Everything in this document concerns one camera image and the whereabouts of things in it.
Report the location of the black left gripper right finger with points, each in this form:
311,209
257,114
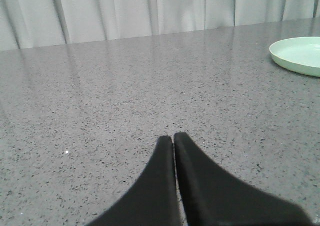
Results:
212,196

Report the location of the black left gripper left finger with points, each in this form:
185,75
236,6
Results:
152,200

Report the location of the mint green plate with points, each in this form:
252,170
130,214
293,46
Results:
300,55

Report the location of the white curtain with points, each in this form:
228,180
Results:
37,23

